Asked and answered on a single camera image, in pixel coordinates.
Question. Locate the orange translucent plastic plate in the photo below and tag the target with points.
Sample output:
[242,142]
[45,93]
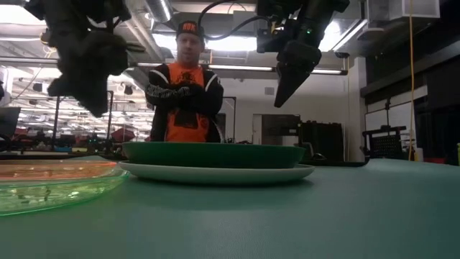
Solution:
[54,171]

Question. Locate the long ceiling light bar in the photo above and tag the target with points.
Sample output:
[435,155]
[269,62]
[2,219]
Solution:
[244,67]

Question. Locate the dark monitor screen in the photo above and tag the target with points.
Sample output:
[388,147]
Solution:
[9,120]

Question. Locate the small silver air duct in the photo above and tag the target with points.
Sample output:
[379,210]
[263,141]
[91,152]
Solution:
[160,11]

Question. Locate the whiteboard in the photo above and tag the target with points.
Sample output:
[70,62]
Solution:
[399,118]

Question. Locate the black flat tray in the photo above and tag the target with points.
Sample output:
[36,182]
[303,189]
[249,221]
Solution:
[341,164]

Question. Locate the black security camera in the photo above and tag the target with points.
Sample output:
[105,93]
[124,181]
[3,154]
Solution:
[342,55]

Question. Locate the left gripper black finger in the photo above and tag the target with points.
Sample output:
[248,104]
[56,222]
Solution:
[95,95]
[64,86]

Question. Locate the grey ceiling box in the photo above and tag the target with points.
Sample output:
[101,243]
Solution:
[242,14]

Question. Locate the red storage bin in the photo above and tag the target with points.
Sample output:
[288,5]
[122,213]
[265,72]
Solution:
[123,135]

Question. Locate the large white plastic plate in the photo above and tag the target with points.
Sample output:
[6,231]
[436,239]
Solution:
[215,176]

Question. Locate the black perforated cart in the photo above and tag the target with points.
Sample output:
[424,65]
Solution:
[386,145]

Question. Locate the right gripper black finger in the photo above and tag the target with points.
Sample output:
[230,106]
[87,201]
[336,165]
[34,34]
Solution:
[296,79]
[282,86]

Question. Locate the person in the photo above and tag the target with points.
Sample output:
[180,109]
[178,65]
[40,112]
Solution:
[187,126]

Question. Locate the dark green plastic plate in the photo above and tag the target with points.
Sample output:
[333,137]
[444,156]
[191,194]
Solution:
[215,154]

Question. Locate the green translucent plastic plate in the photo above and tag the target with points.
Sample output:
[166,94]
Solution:
[36,198]

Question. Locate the black cabinet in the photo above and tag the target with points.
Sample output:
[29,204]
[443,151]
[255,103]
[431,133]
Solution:
[323,140]

